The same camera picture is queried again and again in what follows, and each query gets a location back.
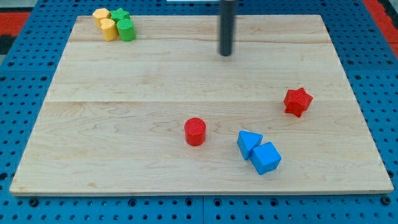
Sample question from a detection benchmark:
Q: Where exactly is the red star block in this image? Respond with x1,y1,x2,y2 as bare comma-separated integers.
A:
284,88,313,118

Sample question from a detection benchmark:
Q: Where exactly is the green star block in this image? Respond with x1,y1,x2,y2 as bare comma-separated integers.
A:
110,7,130,23

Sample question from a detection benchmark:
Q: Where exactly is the red cylinder block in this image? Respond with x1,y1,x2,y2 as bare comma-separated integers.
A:
184,118,206,146

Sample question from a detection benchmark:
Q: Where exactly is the blue triangle block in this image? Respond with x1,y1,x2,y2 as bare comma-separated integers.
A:
237,130,263,161

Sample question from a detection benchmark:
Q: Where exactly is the blue cube block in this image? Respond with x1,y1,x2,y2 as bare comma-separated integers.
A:
250,142,282,175

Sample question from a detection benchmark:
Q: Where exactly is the light wooden board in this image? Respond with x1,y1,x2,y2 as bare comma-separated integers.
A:
10,15,394,197

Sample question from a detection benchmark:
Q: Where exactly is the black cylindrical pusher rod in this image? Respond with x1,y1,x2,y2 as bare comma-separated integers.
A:
219,0,237,57

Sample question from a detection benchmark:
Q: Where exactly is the green cylinder block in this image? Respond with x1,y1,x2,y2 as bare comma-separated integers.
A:
116,19,136,42

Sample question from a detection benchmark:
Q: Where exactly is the yellow heart block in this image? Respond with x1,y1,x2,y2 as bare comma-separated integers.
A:
100,18,118,41

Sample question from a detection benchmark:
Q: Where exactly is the yellow pentagon block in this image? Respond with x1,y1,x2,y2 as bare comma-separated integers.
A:
92,8,111,28

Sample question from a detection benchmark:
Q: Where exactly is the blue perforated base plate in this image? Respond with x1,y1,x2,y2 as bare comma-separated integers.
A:
1,1,397,223

